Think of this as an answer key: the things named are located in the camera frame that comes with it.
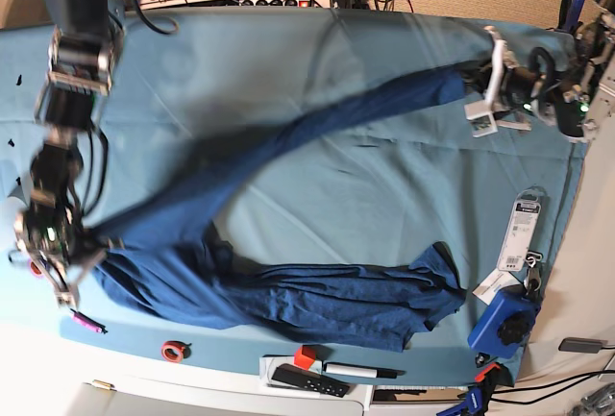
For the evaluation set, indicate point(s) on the power strip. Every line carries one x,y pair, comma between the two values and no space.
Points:
285,3

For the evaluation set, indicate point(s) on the orange red cube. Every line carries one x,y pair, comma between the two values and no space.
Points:
304,358

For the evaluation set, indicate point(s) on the white black marker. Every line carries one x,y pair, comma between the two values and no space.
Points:
358,371

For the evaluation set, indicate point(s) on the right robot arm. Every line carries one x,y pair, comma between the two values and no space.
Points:
86,45

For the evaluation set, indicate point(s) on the grey adapter box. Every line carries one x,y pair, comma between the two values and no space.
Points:
580,345

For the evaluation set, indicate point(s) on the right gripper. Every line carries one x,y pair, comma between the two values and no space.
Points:
66,266

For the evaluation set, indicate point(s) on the blue orange clamp bottom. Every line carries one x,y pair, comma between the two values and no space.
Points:
478,396

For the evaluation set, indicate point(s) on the purple tape roll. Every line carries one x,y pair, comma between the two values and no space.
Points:
35,267

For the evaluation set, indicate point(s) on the white blister pack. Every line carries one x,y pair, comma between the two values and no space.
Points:
520,229

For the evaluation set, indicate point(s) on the blue box with knob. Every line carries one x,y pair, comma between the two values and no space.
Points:
505,325

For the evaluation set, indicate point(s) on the red tape roll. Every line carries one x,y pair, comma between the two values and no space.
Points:
175,351

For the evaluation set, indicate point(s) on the metal keys carabiner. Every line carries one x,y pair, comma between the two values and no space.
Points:
532,281

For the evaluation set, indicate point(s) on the light blue table cloth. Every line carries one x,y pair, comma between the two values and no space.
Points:
478,178

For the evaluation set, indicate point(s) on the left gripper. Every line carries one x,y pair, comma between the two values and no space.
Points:
505,86

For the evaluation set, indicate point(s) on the white paper card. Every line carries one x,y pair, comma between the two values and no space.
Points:
496,281

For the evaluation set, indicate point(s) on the black remote control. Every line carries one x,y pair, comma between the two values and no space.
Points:
312,382

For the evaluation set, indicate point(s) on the dark blue t-shirt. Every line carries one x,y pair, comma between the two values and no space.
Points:
262,206

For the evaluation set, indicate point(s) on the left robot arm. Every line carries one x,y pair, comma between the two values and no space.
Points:
575,100

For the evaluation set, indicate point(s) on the pink pen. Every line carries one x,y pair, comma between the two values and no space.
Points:
88,323

